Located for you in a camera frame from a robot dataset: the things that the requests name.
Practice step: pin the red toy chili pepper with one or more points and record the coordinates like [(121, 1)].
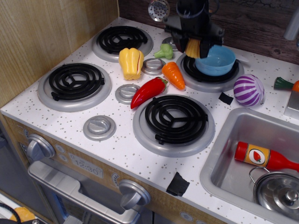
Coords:
[(149, 90)]

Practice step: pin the front left black burner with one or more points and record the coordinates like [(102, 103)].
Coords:
[(74, 87)]

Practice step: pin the red toy ketchup bottle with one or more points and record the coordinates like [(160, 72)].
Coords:
[(263, 157)]

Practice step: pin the green toy broccoli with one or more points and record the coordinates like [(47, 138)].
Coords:
[(165, 51)]

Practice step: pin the orange toy carrot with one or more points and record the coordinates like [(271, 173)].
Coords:
[(173, 74)]

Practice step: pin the front right black burner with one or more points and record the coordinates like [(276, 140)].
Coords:
[(173, 126)]

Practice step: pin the silver stovetop knob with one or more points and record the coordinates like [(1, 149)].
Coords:
[(99, 128), (153, 66), (124, 94), (169, 41)]

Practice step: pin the hanging silver skimmer spoon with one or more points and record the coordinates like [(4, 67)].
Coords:
[(158, 10)]

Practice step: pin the silver oven knob left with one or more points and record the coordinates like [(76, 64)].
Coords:
[(39, 148)]

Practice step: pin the back left black burner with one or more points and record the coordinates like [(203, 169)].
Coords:
[(108, 43)]

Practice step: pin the black burner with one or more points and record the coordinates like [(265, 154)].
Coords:
[(74, 87), (108, 43), (198, 81), (173, 126)]

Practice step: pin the back right black burner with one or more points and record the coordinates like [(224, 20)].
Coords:
[(198, 81)]

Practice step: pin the silver stovetop knob back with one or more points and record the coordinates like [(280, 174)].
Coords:
[(169, 41)]

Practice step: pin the silver oven knob right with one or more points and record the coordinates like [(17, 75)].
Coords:
[(133, 194)]

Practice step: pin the light blue plastic bowl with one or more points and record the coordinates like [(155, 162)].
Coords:
[(219, 61)]

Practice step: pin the black tape piece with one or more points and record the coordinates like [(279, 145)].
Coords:
[(178, 185), (226, 98)]

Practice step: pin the silver stovetop knob front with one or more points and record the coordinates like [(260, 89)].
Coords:
[(99, 128)]

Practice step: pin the yellow object lower left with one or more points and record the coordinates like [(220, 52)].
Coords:
[(24, 214)]

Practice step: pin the silver oven knob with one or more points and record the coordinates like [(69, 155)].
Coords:
[(39, 148), (133, 194)]

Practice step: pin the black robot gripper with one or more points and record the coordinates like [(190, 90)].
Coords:
[(198, 25)]

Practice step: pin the silver stovetop knob middle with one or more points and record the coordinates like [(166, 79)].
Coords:
[(124, 94)]

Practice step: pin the black tape piece front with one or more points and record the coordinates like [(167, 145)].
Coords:
[(178, 185)]

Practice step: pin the silver stovetop knob upper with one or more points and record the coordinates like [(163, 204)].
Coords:
[(153, 66)]

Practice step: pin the yellow toy bell pepper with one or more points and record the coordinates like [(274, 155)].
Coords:
[(131, 62)]

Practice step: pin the yellow toy corn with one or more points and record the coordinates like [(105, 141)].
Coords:
[(193, 48)]

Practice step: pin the purple striped toy onion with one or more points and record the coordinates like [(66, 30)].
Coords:
[(248, 90)]

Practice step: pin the silver oven door handle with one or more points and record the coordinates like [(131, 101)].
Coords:
[(75, 198)]

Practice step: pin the toy carrot with green top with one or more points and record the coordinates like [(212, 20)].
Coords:
[(280, 83)]

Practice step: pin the black tape piece back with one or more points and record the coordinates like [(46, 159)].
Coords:
[(226, 98)]

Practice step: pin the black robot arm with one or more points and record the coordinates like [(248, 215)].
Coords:
[(193, 5)]

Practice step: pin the steel toy pot with lid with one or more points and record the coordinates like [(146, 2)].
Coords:
[(277, 191)]

